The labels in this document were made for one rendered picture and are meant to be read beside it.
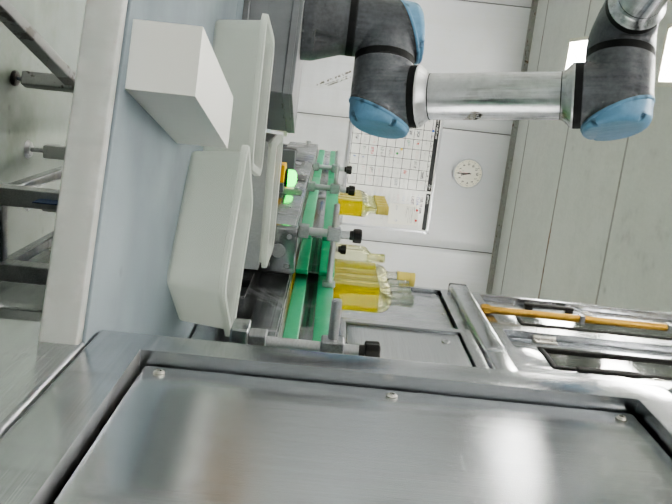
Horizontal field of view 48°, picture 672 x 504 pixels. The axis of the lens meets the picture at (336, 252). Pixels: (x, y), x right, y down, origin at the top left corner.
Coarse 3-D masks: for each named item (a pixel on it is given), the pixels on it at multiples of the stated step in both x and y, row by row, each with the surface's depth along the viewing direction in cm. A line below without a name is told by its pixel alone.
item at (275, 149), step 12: (276, 144) 125; (276, 156) 140; (276, 168) 141; (276, 180) 141; (276, 192) 142; (264, 204) 127; (276, 204) 142; (264, 216) 127; (276, 216) 143; (264, 228) 127; (264, 240) 127; (264, 252) 128; (264, 264) 129
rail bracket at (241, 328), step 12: (336, 300) 84; (336, 312) 84; (240, 324) 84; (336, 324) 84; (240, 336) 83; (252, 336) 84; (264, 336) 84; (324, 336) 85; (336, 336) 85; (300, 348) 85; (312, 348) 85; (324, 348) 84; (336, 348) 84; (348, 348) 85; (360, 348) 85; (372, 348) 84
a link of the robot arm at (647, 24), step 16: (608, 0) 125; (624, 0) 121; (640, 0) 118; (656, 0) 117; (608, 16) 126; (624, 16) 124; (640, 16) 122; (656, 16) 124; (592, 32) 131; (608, 32) 128; (624, 32) 126; (640, 32) 125; (656, 32) 128
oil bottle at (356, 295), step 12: (336, 288) 158; (348, 288) 158; (360, 288) 158; (372, 288) 158; (384, 288) 159; (348, 300) 158; (360, 300) 158; (372, 300) 158; (384, 300) 159; (372, 312) 160
